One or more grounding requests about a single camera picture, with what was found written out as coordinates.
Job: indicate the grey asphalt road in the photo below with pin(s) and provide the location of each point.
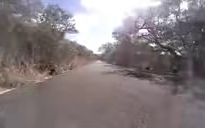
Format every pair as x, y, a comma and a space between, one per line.
100, 100

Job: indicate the dark earth verge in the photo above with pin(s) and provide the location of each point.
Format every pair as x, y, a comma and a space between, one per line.
140, 74

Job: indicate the row of trees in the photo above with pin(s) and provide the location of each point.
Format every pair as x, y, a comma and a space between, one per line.
23, 36
163, 40

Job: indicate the dry grass verge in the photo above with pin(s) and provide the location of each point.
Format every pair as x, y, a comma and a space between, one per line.
13, 75

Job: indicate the pale kerb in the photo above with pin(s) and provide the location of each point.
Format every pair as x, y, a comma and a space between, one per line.
1, 92

